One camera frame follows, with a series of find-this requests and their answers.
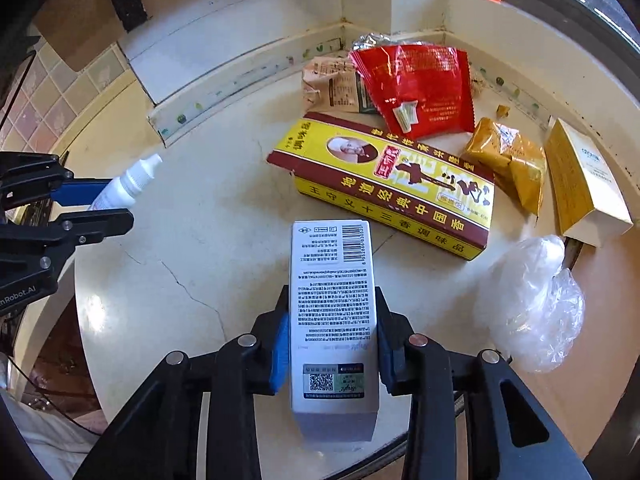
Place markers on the brown cardboard sheet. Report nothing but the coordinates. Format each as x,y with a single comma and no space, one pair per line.
583,392

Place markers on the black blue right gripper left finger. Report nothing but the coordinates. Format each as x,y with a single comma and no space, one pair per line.
197,410

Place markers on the small white dropper bottle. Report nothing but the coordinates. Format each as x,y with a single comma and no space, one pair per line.
122,191

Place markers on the beige paper packet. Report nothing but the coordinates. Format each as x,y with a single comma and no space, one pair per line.
332,84

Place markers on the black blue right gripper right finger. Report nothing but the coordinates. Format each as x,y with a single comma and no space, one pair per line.
509,434

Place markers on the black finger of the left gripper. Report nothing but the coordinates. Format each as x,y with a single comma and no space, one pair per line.
93,226

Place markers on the red foil snack bag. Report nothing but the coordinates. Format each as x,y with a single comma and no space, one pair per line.
420,90

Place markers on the yellow crumpled snack wrapper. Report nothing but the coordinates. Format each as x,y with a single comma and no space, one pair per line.
519,164

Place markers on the wooden cutting board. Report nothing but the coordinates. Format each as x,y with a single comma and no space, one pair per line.
80,30

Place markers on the crumpled clear plastic bag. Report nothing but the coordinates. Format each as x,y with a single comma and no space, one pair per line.
531,305

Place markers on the white blue carton box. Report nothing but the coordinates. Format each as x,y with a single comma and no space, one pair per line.
335,395

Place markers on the yellow white small box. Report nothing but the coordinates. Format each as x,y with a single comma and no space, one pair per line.
589,204

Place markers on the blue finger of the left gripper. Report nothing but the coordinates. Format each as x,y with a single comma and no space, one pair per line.
78,192

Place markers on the yellow red seasoning box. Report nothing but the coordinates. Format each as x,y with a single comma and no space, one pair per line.
428,193

